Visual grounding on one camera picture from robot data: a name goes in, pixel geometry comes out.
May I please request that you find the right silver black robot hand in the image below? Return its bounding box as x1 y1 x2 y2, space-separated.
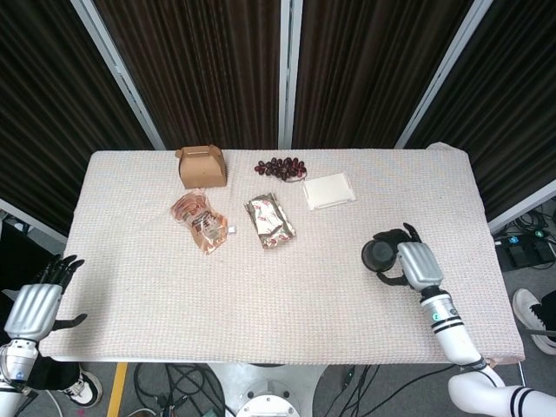
373 222 445 293

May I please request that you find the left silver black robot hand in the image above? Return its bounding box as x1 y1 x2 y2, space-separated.
3 254 88 342

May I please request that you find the black cup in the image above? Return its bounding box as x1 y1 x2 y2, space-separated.
363 240 399 273

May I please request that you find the black trouser leg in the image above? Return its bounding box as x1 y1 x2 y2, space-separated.
23 345 83 392

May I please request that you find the white and black sneaker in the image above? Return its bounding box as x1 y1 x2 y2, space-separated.
63 368 104 408

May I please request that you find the white sneaker with black sock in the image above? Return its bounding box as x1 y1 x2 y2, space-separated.
512 288 556 356

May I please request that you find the white rectangular plastic tray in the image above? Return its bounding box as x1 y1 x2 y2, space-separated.
301 172 357 212

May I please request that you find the yellow floor tape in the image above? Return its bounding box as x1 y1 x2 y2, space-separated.
106 362 130 417

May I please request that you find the beige waffle tablecloth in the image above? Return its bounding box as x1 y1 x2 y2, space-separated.
39 142 526 365

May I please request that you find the silver snack pouch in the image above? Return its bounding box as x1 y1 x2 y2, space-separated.
242 193 300 251

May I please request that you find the dark red grape bunch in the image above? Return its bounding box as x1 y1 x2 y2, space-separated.
254 156 308 182

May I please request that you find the dark brown corrugated partition panel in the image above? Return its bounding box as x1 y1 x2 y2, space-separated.
291 0 474 149
93 0 283 151
0 0 156 235
406 0 556 222

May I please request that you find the orange snack pouch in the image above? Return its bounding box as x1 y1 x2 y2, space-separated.
168 188 239 257

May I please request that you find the brown cardboard gable box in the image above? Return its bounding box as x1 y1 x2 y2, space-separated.
175 145 228 190

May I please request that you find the white partition post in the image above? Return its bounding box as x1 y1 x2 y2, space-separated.
486 177 556 235
70 0 167 151
394 0 497 149
277 0 304 149
0 197 69 244

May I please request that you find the black floor cable tangle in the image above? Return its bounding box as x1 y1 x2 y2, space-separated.
334 364 392 417
132 363 227 417

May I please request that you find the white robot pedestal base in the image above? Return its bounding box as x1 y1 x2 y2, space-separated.
208 362 331 417

